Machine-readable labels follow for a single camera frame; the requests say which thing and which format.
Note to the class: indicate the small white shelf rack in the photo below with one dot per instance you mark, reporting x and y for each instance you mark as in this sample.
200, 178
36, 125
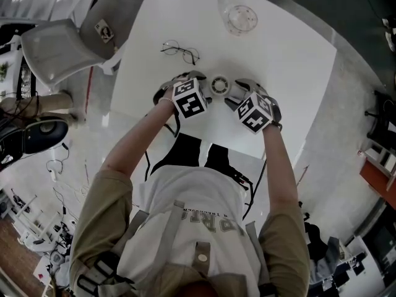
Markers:
386, 159

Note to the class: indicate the person's white printed shirt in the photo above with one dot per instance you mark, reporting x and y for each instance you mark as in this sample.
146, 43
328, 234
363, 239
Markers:
191, 190

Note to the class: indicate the person's left forearm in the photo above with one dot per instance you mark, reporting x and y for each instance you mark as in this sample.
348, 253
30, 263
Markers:
139, 138

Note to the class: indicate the black hip-worn device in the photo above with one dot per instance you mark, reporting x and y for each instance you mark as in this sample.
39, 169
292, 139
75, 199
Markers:
241, 178

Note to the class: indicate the black office chair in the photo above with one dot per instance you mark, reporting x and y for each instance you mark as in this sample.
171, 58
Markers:
383, 116

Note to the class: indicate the green plant sprig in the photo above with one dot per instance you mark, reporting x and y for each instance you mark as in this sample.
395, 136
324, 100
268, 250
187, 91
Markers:
3, 71

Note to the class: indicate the person's left hand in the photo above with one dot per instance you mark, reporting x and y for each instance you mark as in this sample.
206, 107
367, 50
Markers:
164, 92

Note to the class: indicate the small printed photo card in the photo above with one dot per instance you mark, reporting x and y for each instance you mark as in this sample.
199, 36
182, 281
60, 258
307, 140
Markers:
104, 31

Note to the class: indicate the black harness buckle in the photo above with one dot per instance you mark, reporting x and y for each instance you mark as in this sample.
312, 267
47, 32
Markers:
102, 274

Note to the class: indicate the person's khaki vest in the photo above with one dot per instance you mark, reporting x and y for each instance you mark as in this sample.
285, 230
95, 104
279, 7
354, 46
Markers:
99, 203

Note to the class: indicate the person's black trousers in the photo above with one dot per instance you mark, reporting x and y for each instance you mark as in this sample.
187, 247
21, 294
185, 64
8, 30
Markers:
185, 150

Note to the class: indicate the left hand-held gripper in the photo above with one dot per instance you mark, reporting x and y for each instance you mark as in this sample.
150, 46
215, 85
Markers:
190, 99

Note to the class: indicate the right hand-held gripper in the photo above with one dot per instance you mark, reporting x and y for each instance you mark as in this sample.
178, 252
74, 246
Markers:
256, 113

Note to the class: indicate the black keyboard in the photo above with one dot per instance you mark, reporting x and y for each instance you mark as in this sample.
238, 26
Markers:
26, 79

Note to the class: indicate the person's right forearm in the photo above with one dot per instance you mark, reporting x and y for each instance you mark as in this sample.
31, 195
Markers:
278, 172

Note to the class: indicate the thin-rimmed round eyeglasses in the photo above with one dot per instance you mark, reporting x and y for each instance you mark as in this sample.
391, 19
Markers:
171, 46

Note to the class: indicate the orange flat box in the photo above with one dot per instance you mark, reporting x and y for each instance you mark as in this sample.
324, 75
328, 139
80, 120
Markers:
374, 178

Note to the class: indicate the grey blue jacket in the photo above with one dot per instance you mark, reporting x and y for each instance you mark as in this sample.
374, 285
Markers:
332, 255

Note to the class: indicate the white black-legged side table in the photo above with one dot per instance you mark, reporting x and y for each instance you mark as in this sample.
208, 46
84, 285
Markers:
10, 88

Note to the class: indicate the white grey-seated chair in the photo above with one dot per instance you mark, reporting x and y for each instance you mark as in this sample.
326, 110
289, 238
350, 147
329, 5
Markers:
52, 51

